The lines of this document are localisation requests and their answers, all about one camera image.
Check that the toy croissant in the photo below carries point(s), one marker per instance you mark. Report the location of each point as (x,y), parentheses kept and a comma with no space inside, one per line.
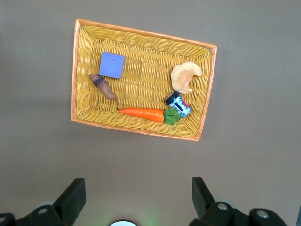
(182,76)

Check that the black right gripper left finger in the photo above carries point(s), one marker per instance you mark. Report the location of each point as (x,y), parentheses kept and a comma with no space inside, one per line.
(63,207)

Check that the purple cube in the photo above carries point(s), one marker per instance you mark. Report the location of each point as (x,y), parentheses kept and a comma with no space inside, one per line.
(111,64)

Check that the small printed jar black lid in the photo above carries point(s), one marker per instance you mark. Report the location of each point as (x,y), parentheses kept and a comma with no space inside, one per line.
(181,106)

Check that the yellow wicker tray orange rim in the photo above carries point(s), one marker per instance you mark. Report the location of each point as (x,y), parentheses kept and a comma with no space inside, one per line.
(145,70)

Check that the orange toy carrot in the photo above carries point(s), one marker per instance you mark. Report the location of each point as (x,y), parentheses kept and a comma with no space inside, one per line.
(143,113)

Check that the brown toy root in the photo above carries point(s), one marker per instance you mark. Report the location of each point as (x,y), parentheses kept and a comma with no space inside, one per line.
(105,88)

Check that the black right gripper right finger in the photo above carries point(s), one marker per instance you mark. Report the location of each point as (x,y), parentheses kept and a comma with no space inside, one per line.
(207,207)

